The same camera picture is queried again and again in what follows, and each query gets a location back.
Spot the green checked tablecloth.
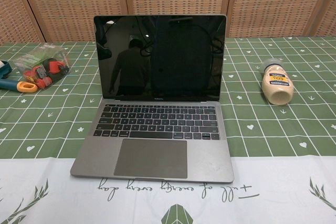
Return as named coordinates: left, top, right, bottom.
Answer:
left=0, top=36, right=336, bottom=224

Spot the woven wooden folding screen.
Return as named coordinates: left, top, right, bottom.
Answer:
left=0, top=0, right=336, bottom=45

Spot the teal and white object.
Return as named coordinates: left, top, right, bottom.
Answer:
left=0, top=60, right=12, bottom=79

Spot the clear bag of red-black items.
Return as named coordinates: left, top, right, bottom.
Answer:
left=12, top=42, right=71, bottom=89

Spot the mayonnaise squeeze bottle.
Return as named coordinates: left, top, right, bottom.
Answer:
left=261, top=58, right=295, bottom=106

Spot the teal tool with yellow handle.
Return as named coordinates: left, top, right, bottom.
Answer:
left=0, top=78, right=38, bottom=94

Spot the silver laptop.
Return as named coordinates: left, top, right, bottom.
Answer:
left=69, top=14, right=235, bottom=184

